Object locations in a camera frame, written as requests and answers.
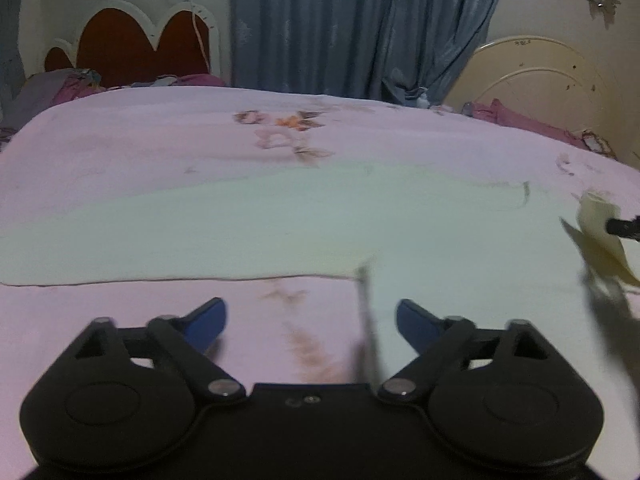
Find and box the pale green knitted sweater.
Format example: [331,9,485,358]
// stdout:
[1,164,618,388]

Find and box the pile of clothes left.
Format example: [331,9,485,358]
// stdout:
[1,68,105,148]

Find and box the pink floral bed sheet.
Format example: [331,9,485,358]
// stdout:
[1,87,639,479]

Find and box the pink pillow by headboard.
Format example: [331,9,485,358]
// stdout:
[462,99,617,160]

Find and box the cream round headboard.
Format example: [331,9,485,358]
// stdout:
[444,35,624,157]

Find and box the blue grey window curtain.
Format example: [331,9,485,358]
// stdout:
[230,0,499,106]

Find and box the red heart-shaped headboard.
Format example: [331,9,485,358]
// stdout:
[43,0,222,88]

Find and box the blue curtain far left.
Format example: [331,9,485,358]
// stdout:
[0,0,25,115]

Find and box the white hanging charger cable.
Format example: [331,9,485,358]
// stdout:
[167,0,214,74]

